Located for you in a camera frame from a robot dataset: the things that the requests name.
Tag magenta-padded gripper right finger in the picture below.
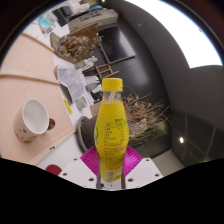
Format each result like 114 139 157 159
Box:
120 146 164 190

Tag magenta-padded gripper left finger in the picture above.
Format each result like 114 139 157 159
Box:
58 146 102 190

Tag yellow drink bottle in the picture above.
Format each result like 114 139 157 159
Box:
94 77 130 183

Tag flat round red coaster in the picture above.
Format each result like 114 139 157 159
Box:
44 163 63 177

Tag grey round pot saucer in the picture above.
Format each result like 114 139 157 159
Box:
76 115 89 153

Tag yellow marker pen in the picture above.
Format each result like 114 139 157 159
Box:
63 98 73 115

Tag printed paper sheets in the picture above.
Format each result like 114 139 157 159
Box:
55 64 87 103

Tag light wooden drawing board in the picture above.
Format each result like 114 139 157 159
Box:
0 33 77 165

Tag wooden easel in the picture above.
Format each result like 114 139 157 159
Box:
82 63 120 79

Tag brown carved wooden sculpture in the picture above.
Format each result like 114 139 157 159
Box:
49 22 103 65

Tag long ceiling light strip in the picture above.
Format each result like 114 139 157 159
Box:
128 0 224 69

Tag white cabinet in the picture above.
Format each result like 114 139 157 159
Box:
68 8 119 31

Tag white mug with brown handle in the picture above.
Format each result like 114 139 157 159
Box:
13 98 56 144

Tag black wall screen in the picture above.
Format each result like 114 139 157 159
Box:
96 23 137 65

